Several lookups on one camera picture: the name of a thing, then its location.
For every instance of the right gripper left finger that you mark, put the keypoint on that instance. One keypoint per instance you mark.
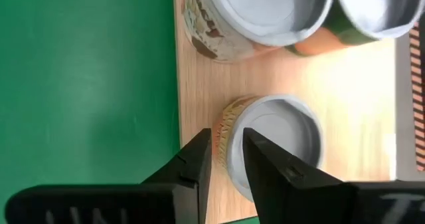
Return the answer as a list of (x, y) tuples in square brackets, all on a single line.
[(192, 171)]

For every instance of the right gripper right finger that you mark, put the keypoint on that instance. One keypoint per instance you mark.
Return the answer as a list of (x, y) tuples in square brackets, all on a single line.
[(285, 184)]

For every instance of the blue peas can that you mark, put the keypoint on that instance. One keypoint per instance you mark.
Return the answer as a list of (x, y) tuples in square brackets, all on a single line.
[(259, 11)]

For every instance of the green peach can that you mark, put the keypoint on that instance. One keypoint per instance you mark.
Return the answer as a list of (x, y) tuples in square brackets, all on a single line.
[(375, 8)]

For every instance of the black floor mat striped edge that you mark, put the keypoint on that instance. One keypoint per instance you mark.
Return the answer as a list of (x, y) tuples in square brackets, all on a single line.
[(419, 101)]

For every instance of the wooden shelf black metal frame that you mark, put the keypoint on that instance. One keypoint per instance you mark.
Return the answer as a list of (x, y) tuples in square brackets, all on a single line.
[(348, 94)]

